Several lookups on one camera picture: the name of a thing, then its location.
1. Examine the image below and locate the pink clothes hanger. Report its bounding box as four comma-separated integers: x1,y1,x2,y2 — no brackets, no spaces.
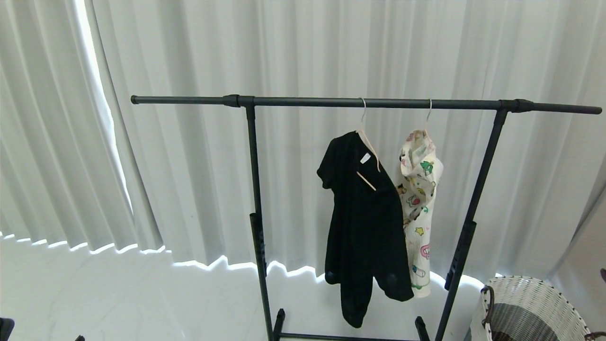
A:
423,99,434,139
356,98,381,192

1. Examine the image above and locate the black T-shirt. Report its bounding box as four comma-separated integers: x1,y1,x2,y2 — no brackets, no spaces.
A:
316,130,415,329

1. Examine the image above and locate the cream printed garment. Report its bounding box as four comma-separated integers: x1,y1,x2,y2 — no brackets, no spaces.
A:
396,129,445,299

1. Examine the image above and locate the black clothes rack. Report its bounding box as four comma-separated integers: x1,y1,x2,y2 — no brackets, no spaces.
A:
130,94,603,341

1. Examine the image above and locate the white laundry basket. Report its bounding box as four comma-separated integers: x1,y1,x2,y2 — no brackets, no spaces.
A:
468,276,606,341

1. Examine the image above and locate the white curtain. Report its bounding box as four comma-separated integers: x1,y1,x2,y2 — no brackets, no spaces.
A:
0,0,606,290

